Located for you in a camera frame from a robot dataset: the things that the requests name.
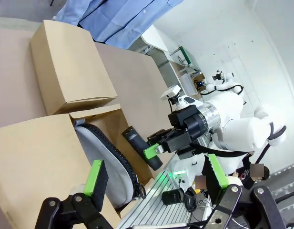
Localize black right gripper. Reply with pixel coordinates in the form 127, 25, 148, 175
143, 105, 207, 160

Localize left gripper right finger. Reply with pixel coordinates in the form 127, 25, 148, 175
201, 153, 288, 229

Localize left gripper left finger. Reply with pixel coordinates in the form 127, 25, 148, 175
34, 159, 114, 229

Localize black cylinder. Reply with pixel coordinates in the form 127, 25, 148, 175
122, 127, 164, 171

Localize grey zip pouch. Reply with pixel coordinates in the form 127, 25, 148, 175
73, 118, 147, 208

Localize cardboard box with grey pouch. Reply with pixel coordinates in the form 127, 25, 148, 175
0, 103, 156, 229

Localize seated person in black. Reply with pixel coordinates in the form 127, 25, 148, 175
239, 163, 272, 190

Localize black lens cap cup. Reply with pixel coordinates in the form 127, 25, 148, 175
161, 187, 186, 206

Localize white plastic bin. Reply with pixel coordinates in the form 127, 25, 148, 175
181, 73, 198, 96

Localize white humanoid robot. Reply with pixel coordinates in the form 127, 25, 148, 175
204, 70, 245, 96

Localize person's torso blue shirt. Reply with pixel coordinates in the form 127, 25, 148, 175
55, 0, 185, 49

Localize tangled black cables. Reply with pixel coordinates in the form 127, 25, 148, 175
183, 187, 211, 213

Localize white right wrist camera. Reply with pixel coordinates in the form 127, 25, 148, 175
160, 86, 182, 104

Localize black cable sleeve on right arm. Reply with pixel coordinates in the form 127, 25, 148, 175
267, 121, 287, 142

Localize green metal frame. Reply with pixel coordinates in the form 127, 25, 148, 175
170, 45, 200, 73

